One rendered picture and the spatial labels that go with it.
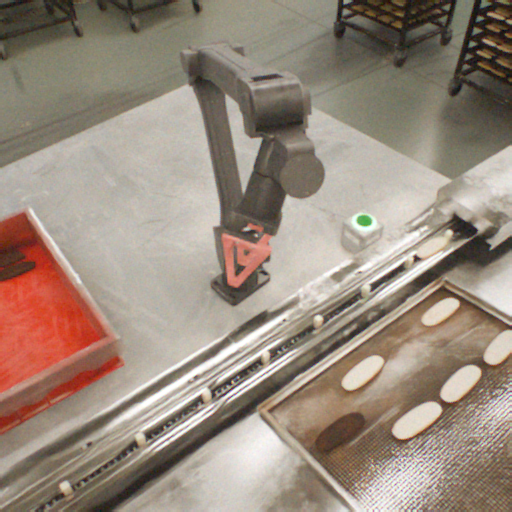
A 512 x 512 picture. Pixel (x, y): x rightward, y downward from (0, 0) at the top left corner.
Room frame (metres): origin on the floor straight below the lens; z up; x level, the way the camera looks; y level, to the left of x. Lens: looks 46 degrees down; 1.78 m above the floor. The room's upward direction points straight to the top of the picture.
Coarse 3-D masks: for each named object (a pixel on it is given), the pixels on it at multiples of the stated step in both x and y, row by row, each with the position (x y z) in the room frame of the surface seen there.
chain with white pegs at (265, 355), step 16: (448, 240) 0.94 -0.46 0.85; (400, 272) 0.84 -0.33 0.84; (368, 288) 0.77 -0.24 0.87; (352, 304) 0.75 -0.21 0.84; (320, 320) 0.68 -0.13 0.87; (304, 336) 0.66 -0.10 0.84; (272, 352) 0.62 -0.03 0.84; (224, 384) 0.55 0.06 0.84; (208, 400) 0.51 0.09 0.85; (160, 432) 0.45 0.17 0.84; (128, 448) 0.42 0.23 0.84; (80, 480) 0.37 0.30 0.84
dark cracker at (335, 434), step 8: (344, 416) 0.44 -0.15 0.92; (352, 416) 0.44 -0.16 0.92; (360, 416) 0.44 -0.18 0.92; (336, 424) 0.43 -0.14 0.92; (344, 424) 0.43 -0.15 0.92; (352, 424) 0.43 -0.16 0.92; (360, 424) 0.43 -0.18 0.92; (328, 432) 0.41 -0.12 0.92; (336, 432) 0.41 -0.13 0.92; (344, 432) 0.41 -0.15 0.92; (352, 432) 0.41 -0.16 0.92; (320, 440) 0.40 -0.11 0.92; (328, 440) 0.40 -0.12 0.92; (336, 440) 0.40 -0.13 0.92; (344, 440) 0.40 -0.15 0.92; (320, 448) 0.39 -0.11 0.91; (328, 448) 0.39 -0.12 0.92
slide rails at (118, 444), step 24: (456, 240) 0.93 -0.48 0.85; (360, 288) 0.78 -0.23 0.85; (384, 288) 0.78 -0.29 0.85; (288, 336) 0.66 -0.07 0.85; (312, 336) 0.66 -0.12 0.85; (240, 360) 0.60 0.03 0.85; (216, 384) 0.54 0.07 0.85; (240, 384) 0.54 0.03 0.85; (168, 408) 0.49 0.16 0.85; (144, 432) 0.45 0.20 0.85; (168, 432) 0.45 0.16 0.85; (96, 456) 0.40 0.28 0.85; (72, 480) 0.36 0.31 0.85; (96, 480) 0.36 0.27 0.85; (24, 504) 0.32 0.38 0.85
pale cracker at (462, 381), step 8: (464, 368) 0.53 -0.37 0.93; (472, 368) 0.53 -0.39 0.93; (456, 376) 0.51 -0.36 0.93; (464, 376) 0.51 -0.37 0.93; (472, 376) 0.51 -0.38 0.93; (448, 384) 0.50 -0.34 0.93; (456, 384) 0.50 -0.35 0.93; (464, 384) 0.50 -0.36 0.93; (472, 384) 0.50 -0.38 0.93; (440, 392) 0.49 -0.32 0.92; (448, 392) 0.48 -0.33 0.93; (456, 392) 0.48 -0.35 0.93; (464, 392) 0.48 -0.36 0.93; (448, 400) 0.47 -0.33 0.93; (456, 400) 0.47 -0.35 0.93
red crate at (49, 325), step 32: (0, 256) 0.91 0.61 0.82; (32, 256) 0.91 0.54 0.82; (0, 288) 0.81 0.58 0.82; (32, 288) 0.81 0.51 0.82; (64, 288) 0.81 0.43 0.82; (0, 320) 0.72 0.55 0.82; (32, 320) 0.72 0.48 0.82; (64, 320) 0.72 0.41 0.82; (0, 352) 0.63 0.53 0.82; (32, 352) 0.63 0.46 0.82; (64, 352) 0.63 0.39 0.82; (0, 384) 0.56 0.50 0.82; (64, 384) 0.54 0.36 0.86; (32, 416) 0.49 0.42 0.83
